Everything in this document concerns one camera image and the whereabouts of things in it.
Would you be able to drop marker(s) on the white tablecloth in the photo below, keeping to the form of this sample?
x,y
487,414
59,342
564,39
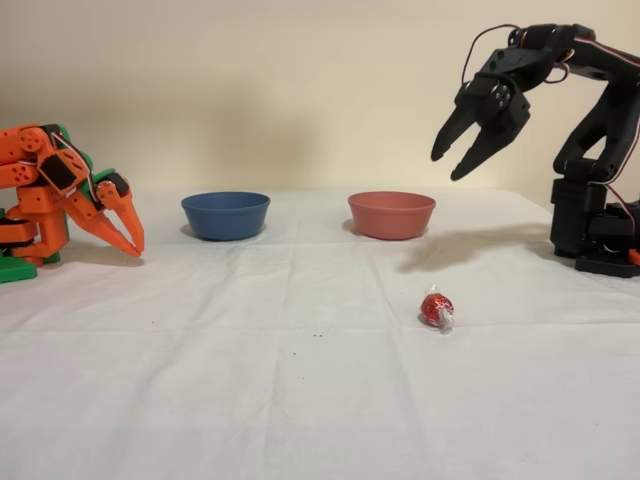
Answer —
x,y
250,375

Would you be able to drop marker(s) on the blue bowl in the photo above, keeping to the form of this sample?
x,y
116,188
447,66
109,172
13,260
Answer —
x,y
225,217

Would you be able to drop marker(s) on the red bowl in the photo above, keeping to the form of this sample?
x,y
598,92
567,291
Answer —
x,y
392,215

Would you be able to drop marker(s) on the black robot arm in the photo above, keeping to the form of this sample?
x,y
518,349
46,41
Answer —
x,y
610,125

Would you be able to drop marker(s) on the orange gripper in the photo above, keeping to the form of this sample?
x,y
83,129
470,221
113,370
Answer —
x,y
111,206

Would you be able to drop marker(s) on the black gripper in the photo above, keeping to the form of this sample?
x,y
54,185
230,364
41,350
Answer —
x,y
505,116

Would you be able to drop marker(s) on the red candy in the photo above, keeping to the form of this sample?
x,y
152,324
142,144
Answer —
x,y
434,307

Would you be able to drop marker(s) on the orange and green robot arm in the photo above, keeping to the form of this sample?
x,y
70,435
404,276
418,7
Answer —
x,y
30,200

